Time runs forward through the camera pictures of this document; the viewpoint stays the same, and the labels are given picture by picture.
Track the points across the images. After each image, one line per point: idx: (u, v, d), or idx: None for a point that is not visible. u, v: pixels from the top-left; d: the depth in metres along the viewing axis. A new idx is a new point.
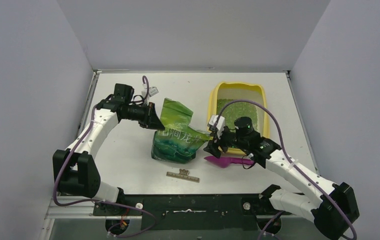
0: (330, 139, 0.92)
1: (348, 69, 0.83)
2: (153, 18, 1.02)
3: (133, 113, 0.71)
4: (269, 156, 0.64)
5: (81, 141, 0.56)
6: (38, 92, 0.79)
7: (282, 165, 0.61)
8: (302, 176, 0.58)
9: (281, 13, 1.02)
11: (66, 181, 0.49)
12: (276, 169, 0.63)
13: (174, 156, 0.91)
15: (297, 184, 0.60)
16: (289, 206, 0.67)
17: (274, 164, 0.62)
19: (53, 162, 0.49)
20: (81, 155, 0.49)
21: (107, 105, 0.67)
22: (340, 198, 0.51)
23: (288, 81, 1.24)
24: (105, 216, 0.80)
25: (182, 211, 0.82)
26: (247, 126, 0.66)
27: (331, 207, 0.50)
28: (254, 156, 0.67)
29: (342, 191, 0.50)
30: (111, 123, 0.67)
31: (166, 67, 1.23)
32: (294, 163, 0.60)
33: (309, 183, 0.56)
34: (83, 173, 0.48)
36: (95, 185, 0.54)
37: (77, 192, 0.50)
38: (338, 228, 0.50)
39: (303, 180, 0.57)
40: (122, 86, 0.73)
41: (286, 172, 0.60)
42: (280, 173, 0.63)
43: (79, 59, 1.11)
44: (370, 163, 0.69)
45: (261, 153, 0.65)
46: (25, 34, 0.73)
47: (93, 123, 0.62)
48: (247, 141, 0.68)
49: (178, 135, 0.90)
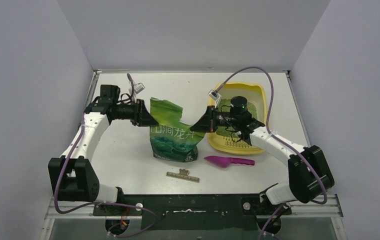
0: (329, 139, 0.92)
1: (348, 69, 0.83)
2: (153, 18, 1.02)
3: (122, 112, 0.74)
4: (253, 130, 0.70)
5: (75, 147, 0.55)
6: (38, 93, 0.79)
7: (262, 136, 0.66)
8: (278, 142, 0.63)
9: (281, 13, 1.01)
11: (65, 189, 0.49)
12: (258, 142, 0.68)
13: (171, 152, 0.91)
15: (273, 152, 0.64)
16: (282, 196, 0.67)
17: (256, 136, 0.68)
19: (50, 171, 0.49)
20: (77, 161, 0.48)
21: (96, 108, 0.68)
22: (314, 163, 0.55)
23: (288, 81, 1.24)
24: (105, 216, 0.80)
25: (182, 212, 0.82)
26: (242, 106, 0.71)
27: (298, 163, 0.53)
28: (241, 134, 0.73)
29: (312, 152, 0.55)
30: (103, 125, 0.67)
31: (167, 67, 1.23)
32: (272, 133, 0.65)
33: (282, 147, 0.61)
34: (81, 178, 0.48)
36: (95, 189, 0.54)
37: (77, 198, 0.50)
38: (308, 187, 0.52)
39: (277, 145, 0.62)
40: (108, 87, 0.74)
41: (264, 141, 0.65)
42: (261, 145, 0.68)
43: (79, 59, 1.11)
44: (370, 163, 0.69)
45: (248, 132, 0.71)
46: (25, 35, 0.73)
47: (85, 127, 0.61)
48: (238, 118, 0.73)
49: (171, 132, 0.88)
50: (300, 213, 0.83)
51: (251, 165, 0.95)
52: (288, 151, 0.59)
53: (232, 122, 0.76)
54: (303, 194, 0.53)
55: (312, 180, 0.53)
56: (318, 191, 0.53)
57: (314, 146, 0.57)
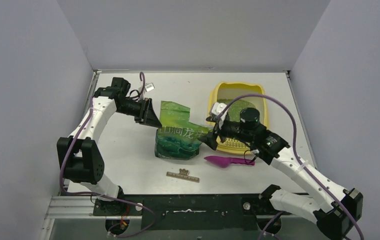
0: (330, 139, 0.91)
1: (348, 68, 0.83)
2: (152, 19, 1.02)
3: (128, 107, 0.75)
4: (277, 153, 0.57)
5: (83, 128, 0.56)
6: (37, 93, 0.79)
7: (292, 166, 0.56)
8: (312, 179, 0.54)
9: (282, 13, 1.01)
11: (72, 167, 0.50)
12: (282, 168, 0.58)
13: (179, 152, 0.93)
15: (304, 186, 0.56)
16: (290, 209, 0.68)
17: (282, 163, 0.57)
19: (58, 149, 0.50)
20: (84, 141, 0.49)
21: (104, 93, 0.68)
22: (348, 204, 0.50)
23: (288, 81, 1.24)
24: (106, 216, 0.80)
25: (182, 212, 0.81)
26: (254, 119, 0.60)
27: (341, 214, 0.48)
28: (259, 152, 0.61)
29: (352, 198, 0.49)
30: (110, 110, 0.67)
31: (166, 67, 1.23)
32: (305, 165, 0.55)
33: (319, 188, 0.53)
34: (87, 158, 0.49)
36: (99, 171, 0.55)
37: (83, 177, 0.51)
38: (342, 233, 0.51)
39: (313, 183, 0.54)
40: (120, 79, 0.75)
41: (293, 173, 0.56)
42: (285, 172, 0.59)
43: (78, 58, 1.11)
44: (370, 163, 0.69)
45: (270, 152, 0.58)
46: (25, 36, 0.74)
47: (93, 110, 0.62)
48: (253, 135, 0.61)
49: (180, 132, 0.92)
50: None
51: (251, 165, 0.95)
52: (327, 196, 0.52)
53: (246, 139, 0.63)
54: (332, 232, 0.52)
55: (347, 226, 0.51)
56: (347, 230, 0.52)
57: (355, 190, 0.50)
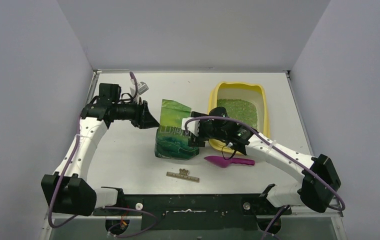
0: (330, 139, 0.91)
1: (347, 69, 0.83)
2: (152, 19, 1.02)
3: (124, 113, 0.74)
4: (248, 141, 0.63)
5: (69, 163, 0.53)
6: (37, 93, 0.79)
7: (262, 148, 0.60)
8: (282, 155, 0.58)
9: (281, 13, 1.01)
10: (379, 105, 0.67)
11: (61, 203, 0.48)
12: (254, 153, 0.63)
13: (179, 152, 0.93)
15: (278, 164, 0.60)
16: (285, 200, 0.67)
17: (253, 148, 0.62)
19: (44, 187, 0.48)
20: (71, 180, 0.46)
21: (93, 112, 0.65)
22: (319, 170, 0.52)
23: (288, 81, 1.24)
24: (105, 216, 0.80)
25: (182, 211, 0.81)
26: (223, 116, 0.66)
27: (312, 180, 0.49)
28: (233, 144, 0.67)
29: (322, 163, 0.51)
30: (100, 131, 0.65)
31: (167, 66, 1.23)
32: (273, 144, 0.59)
33: (289, 161, 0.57)
34: (75, 197, 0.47)
36: (91, 202, 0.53)
37: (73, 212, 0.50)
38: (322, 200, 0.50)
39: (283, 158, 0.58)
40: (108, 86, 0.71)
41: (265, 154, 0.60)
42: (259, 156, 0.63)
43: (78, 58, 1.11)
44: (370, 163, 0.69)
45: (241, 140, 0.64)
46: (25, 36, 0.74)
47: (80, 137, 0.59)
48: (225, 130, 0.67)
49: (180, 132, 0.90)
50: (300, 213, 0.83)
51: (251, 165, 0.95)
52: (298, 167, 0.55)
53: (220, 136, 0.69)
54: (312, 202, 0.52)
55: (325, 192, 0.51)
56: (329, 197, 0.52)
57: (322, 156, 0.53)
